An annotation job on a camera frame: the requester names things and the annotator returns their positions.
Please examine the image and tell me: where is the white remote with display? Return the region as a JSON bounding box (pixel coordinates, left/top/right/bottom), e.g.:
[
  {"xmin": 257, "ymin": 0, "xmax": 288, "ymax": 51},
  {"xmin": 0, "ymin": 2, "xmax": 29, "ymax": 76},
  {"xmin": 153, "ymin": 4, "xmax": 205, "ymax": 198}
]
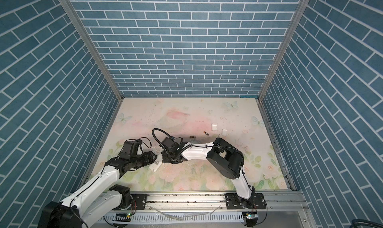
[{"xmin": 149, "ymin": 159, "xmax": 163, "ymax": 172}]

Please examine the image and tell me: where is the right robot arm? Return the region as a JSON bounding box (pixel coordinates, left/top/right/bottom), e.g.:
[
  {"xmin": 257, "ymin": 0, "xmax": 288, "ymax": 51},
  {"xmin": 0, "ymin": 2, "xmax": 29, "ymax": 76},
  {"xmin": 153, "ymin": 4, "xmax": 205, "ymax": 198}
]
[{"xmin": 159, "ymin": 137, "xmax": 255, "ymax": 200}]

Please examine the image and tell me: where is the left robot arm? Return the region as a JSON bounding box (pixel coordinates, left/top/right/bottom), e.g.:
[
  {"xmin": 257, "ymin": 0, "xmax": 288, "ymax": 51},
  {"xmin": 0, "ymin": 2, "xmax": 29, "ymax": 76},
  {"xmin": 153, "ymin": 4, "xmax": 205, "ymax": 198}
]
[{"xmin": 38, "ymin": 139, "xmax": 157, "ymax": 228}]

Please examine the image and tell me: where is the left controller board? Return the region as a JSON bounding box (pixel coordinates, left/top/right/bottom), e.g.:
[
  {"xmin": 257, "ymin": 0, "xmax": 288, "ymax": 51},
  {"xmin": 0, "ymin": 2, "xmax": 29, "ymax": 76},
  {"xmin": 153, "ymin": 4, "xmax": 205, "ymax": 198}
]
[{"xmin": 112, "ymin": 213, "xmax": 132, "ymax": 228}]

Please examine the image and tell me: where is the controller board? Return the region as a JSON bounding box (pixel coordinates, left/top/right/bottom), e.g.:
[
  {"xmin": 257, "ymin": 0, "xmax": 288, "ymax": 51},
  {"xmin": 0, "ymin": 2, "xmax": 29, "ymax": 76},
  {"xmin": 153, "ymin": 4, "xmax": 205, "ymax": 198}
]
[
  {"xmin": 242, "ymin": 212, "xmax": 259, "ymax": 228},
  {"xmin": 112, "ymin": 213, "xmax": 132, "ymax": 228}
]

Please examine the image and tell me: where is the right controller board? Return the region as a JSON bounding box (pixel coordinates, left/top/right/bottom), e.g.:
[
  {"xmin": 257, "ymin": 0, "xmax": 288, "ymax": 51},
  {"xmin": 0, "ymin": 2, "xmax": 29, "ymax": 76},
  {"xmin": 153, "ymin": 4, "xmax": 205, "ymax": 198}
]
[{"xmin": 242, "ymin": 212, "xmax": 259, "ymax": 228}]

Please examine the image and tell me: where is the black corrugated cable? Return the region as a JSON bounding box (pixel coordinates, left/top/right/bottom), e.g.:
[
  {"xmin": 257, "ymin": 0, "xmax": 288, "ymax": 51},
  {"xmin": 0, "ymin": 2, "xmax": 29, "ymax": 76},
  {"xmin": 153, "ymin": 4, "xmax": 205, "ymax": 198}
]
[{"xmin": 152, "ymin": 128, "xmax": 180, "ymax": 152}]

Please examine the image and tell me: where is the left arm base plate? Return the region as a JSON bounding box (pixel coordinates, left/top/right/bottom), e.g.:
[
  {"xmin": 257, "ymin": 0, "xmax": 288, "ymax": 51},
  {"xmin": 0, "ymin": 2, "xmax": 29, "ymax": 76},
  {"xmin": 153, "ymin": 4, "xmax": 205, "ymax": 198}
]
[{"xmin": 118, "ymin": 194, "xmax": 148, "ymax": 211}]

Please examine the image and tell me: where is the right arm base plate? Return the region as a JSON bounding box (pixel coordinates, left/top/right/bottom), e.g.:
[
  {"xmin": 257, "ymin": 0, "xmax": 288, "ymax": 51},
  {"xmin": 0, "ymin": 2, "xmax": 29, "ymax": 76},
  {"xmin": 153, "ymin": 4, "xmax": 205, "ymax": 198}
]
[{"xmin": 224, "ymin": 193, "xmax": 266, "ymax": 210}]

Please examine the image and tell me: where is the aluminium front rail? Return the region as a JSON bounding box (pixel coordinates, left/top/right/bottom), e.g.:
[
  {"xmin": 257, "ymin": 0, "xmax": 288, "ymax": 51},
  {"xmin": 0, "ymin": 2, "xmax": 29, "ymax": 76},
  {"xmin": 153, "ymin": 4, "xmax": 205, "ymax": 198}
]
[{"xmin": 108, "ymin": 191, "xmax": 309, "ymax": 213}]

